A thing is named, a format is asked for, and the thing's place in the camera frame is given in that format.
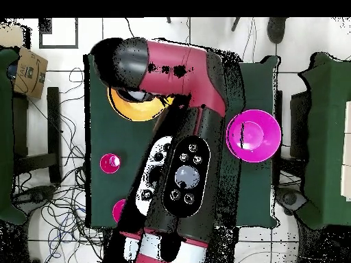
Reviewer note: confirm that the large pink plastic bowl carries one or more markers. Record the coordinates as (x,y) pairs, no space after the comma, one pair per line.
(257,135)

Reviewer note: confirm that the green cloth covered side table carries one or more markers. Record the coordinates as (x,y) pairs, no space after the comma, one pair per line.
(5,137)
(329,137)

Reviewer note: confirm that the dark wooden stool frame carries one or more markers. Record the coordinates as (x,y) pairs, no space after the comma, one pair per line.
(53,123)
(278,123)

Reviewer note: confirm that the dark green tablecloth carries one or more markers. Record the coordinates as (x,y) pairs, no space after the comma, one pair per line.
(118,142)

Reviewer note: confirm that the plain cardboard box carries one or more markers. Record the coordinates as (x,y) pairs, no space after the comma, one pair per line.
(12,35)

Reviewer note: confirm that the large orange plastic bowl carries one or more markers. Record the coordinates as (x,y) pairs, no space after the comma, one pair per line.
(137,112)

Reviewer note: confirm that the black square frame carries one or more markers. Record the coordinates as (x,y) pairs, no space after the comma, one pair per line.
(40,41)

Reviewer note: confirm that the printed cardboard box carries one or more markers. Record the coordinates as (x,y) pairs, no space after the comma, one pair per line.
(30,74)

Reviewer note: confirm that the small red plastic bowl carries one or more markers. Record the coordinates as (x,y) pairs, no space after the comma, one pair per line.
(118,211)

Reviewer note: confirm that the person's foot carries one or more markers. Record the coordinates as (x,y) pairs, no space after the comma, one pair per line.
(277,30)

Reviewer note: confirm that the black computer tower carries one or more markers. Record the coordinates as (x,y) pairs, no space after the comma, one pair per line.
(300,123)

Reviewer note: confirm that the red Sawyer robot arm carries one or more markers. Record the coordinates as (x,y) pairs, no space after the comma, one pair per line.
(175,71)

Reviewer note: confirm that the red plastic cup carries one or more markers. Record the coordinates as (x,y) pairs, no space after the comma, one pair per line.
(107,165)

